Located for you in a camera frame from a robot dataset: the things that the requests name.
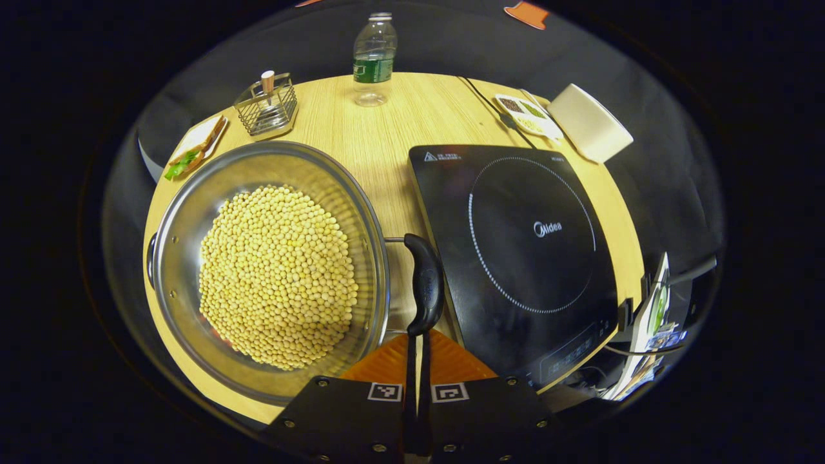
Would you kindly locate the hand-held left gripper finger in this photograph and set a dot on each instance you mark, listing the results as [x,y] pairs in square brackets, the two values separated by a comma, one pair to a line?
[425,386]
[411,386]

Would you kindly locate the black induction cooktop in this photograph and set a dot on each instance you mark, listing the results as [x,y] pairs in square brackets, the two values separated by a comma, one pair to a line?
[515,258]

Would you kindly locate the steel pot with soybeans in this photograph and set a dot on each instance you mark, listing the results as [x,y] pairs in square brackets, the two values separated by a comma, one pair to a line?
[277,277]

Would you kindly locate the stack of printed papers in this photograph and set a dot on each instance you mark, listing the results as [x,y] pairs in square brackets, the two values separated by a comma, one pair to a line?
[654,322]

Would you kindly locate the white spice tray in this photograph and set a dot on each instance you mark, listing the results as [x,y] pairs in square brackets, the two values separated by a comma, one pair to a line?
[525,116]

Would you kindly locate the white square container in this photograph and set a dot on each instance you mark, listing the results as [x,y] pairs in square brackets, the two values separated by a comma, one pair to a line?
[590,122]

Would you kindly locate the sandwich with lettuce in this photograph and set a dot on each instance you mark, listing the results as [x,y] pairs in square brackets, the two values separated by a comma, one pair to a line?
[190,158]

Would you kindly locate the clear plastic water bottle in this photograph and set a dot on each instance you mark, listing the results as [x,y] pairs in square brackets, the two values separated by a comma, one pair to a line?
[374,64]

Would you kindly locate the small white plate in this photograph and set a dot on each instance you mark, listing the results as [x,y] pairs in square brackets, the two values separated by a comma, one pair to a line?
[201,134]

